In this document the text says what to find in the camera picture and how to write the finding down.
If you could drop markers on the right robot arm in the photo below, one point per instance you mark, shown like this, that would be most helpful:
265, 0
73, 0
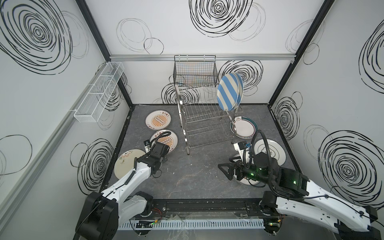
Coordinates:
293, 194

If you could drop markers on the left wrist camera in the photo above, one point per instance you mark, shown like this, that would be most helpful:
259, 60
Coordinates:
147, 144

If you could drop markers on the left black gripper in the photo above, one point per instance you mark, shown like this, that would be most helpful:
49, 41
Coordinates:
163, 145

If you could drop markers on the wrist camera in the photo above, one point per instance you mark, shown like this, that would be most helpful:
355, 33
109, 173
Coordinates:
244, 150
147, 144

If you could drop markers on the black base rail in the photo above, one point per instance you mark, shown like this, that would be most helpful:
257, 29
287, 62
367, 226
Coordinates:
250, 207

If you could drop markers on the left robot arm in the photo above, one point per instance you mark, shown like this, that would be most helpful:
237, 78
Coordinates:
104, 212

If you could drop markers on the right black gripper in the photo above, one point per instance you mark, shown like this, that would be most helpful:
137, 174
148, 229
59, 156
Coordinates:
236, 172

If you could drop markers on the white plate red characters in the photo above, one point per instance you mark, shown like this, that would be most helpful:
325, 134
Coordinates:
247, 182

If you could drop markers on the cream floral plate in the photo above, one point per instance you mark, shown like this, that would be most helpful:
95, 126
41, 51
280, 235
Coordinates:
125, 162

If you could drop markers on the orange sunburst plate near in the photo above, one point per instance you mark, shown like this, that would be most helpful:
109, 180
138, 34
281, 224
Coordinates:
171, 140

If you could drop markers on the orange sunburst plate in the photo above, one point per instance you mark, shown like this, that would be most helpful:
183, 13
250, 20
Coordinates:
158, 120
171, 140

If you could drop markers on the white slotted cable duct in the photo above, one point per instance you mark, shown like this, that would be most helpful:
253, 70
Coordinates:
213, 224

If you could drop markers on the steel two-tier dish rack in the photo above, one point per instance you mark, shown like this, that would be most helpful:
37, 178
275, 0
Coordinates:
202, 120

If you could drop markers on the orange sunburst plate far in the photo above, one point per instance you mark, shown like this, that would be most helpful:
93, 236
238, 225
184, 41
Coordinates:
158, 120

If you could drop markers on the white plate green emblem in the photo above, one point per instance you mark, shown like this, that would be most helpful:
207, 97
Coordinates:
276, 150

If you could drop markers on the green rimmed white plate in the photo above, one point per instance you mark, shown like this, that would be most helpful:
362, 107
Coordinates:
244, 127

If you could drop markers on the dark wire mesh basket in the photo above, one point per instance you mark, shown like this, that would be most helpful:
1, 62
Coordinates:
195, 70

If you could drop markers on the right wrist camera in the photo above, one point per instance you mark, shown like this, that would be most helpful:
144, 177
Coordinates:
244, 150

